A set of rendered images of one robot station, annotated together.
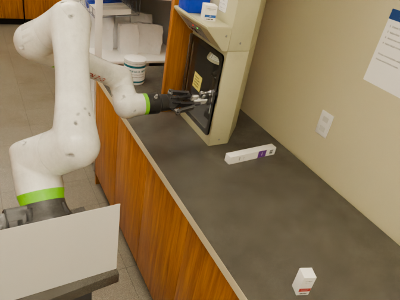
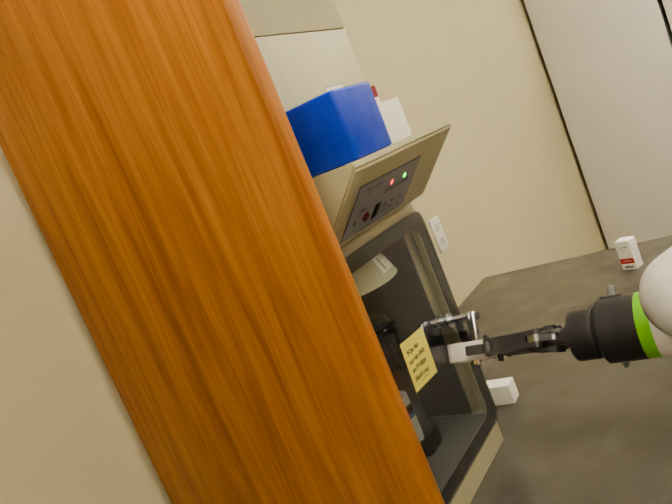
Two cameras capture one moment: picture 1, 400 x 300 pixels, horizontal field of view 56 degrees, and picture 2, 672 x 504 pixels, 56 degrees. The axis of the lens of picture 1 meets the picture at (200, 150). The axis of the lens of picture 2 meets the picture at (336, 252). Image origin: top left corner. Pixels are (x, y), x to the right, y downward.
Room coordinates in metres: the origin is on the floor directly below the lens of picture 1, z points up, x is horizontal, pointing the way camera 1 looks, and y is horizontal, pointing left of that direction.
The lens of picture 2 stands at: (2.06, 0.93, 1.53)
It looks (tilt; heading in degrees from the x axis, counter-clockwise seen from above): 8 degrees down; 250
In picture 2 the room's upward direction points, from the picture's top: 22 degrees counter-clockwise
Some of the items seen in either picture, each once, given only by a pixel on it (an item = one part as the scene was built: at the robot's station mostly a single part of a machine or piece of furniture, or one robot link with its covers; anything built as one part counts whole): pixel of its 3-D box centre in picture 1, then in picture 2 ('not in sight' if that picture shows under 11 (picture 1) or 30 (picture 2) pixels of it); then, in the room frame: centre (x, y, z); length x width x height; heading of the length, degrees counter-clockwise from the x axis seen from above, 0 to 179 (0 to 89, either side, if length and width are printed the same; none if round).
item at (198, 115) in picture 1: (199, 84); (423, 355); (1.67, 0.06, 1.19); 0.30 x 0.01 x 0.40; 33
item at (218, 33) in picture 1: (199, 27); (386, 183); (1.64, 0.10, 1.46); 0.32 x 0.11 x 0.10; 34
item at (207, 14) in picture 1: (209, 12); (383, 125); (1.60, 0.07, 1.54); 0.05 x 0.05 x 0.06; 22
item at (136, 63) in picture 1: (134, 69); not in sight; (2.13, 0.48, 1.01); 0.13 x 0.13 x 0.15
